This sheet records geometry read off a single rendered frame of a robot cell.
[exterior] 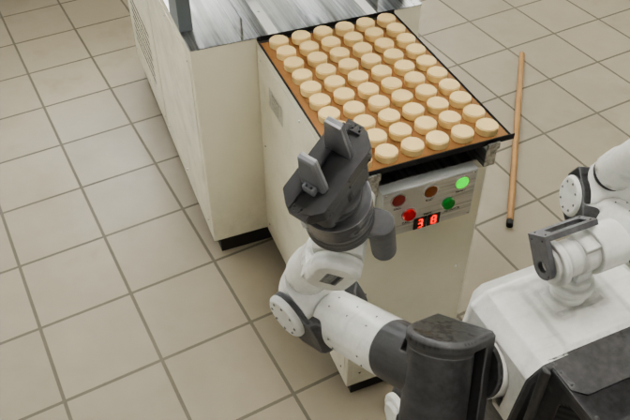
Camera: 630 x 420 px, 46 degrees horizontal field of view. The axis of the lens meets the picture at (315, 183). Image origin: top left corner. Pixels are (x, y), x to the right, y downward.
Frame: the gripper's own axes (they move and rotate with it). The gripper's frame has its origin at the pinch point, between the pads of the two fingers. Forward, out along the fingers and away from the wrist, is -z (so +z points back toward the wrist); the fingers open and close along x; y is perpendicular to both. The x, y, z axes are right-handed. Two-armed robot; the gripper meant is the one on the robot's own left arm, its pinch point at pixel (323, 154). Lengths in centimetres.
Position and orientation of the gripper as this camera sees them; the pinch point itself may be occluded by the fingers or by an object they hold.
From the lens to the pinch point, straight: 77.1
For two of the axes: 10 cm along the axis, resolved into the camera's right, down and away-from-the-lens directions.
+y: 8.1, 4.8, -3.4
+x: 5.7, -7.7, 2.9
